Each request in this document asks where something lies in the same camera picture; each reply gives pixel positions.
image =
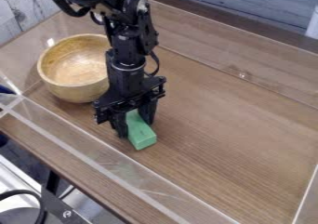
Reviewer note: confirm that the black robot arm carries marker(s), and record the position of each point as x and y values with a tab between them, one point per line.
126	20

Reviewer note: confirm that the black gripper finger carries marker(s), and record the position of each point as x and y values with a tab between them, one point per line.
148	110
120	124

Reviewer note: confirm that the green rectangular block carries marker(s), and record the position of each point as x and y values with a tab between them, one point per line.
141	134

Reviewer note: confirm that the black metal bracket with screw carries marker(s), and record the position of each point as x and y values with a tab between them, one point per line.
58	212

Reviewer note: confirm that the clear acrylic front barrier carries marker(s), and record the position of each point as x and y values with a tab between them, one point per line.
157	186

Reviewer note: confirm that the brown wooden bowl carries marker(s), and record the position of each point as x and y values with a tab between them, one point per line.
73	68

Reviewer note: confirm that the black table leg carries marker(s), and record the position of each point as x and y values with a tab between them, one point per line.
53	182

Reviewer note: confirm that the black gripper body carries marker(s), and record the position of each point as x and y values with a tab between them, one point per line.
133	85

